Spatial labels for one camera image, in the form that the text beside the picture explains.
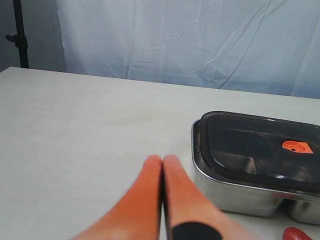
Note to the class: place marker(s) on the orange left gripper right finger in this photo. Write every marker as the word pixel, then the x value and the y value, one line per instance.
pixel 189 215

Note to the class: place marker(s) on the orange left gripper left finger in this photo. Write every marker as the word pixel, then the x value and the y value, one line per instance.
pixel 137 215

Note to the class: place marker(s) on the black tripod stand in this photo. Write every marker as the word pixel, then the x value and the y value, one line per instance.
pixel 19 39

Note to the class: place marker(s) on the dark transparent lunch box lid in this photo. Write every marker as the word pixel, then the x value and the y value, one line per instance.
pixel 258 151

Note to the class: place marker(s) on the red sausage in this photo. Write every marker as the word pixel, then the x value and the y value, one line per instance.
pixel 293 233

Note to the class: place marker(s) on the stainless steel lunch box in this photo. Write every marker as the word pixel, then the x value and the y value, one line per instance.
pixel 240 197

